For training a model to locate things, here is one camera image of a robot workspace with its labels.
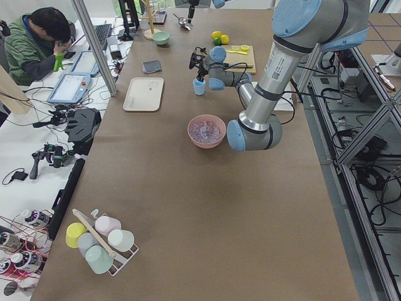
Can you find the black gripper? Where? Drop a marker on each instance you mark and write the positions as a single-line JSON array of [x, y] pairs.
[[202, 71]]

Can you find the clear ice cubes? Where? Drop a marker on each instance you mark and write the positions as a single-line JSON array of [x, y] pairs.
[[205, 132]]

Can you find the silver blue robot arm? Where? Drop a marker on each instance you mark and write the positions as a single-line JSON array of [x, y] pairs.
[[298, 26]]

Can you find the light blue cup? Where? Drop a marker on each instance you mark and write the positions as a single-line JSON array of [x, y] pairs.
[[199, 87]]

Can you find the steel ice scoop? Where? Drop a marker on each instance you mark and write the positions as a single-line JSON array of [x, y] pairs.
[[183, 22]]

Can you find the wooden cup tree stand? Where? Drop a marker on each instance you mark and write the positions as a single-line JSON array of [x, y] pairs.
[[150, 12]]

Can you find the pink cup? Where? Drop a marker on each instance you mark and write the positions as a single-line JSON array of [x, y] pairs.
[[106, 224]]

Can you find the white cup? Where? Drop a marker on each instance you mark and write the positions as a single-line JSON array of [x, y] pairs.
[[121, 240]]

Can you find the yellow cup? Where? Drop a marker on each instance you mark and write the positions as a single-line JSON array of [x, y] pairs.
[[73, 232]]

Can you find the white cup rack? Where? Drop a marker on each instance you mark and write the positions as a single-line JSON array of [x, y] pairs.
[[120, 259]]

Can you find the grey cup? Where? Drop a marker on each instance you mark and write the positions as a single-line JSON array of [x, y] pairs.
[[85, 242]]

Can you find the mint cup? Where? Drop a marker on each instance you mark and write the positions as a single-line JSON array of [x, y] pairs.
[[98, 259]]

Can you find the wooden cutting board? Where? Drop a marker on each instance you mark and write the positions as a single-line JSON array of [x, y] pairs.
[[236, 58]]

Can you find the steel muddler black tip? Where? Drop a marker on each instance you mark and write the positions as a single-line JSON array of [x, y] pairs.
[[241, 65]]

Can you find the yellow lemon left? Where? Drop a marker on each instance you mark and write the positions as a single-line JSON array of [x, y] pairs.
[[225, 39]]

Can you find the yellow lemon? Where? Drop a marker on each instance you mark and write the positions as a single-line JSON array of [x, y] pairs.
[[216, 34], [225, 39]]

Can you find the yellow lemon upper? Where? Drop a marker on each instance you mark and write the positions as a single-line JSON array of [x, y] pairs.
[[216, 34]]

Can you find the yellow plastic knife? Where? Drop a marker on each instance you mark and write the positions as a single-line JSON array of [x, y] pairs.
[[237, 52]]

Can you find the grey folded cloth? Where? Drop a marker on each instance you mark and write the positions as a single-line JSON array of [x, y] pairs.
[[150, 67]]

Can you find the pink bowl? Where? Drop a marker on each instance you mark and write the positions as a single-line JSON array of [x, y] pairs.
[[208, 117]]

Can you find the mint green bowl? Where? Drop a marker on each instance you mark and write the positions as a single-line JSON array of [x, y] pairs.
[[161, 37]]

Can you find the cream rabbit tray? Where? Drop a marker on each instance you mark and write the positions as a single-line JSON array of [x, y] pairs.
[[144, 94]]

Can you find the black keyboard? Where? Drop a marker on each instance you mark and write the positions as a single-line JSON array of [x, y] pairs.
[[102, 32]]

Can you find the blue teach pendant far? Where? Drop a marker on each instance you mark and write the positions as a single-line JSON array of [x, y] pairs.
[[85, 63]]

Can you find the blue teach pendant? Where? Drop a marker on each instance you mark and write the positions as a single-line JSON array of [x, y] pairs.
[[85, 63], [70, 88]]

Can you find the blue teach pendant near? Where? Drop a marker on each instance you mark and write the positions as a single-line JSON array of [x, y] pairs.
[[70, 88]]

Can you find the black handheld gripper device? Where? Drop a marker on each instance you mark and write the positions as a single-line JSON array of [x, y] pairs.
[[53, 154]]

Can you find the seated person green jacket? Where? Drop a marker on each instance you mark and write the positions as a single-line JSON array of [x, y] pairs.
[[35, 40]]

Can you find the aluminium frame post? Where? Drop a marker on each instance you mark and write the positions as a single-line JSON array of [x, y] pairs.
[[86, 23]]

